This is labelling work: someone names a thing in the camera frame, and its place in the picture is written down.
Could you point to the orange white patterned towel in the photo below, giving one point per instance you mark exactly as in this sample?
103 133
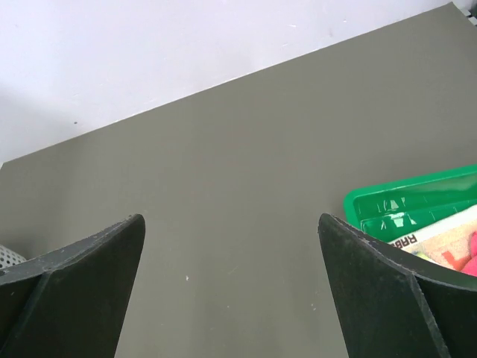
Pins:
446 242

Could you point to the white perforated basket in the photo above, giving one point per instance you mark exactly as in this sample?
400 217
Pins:
9 258

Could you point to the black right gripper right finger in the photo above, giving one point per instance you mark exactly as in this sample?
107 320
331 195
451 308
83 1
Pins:
391 303

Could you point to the pink microfiber towel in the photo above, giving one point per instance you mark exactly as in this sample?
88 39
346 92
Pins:
470 267

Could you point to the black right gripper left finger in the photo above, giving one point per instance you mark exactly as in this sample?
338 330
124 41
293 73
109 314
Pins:
72 302

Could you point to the green plastic tray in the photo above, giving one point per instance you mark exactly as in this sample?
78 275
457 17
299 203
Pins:
390 210

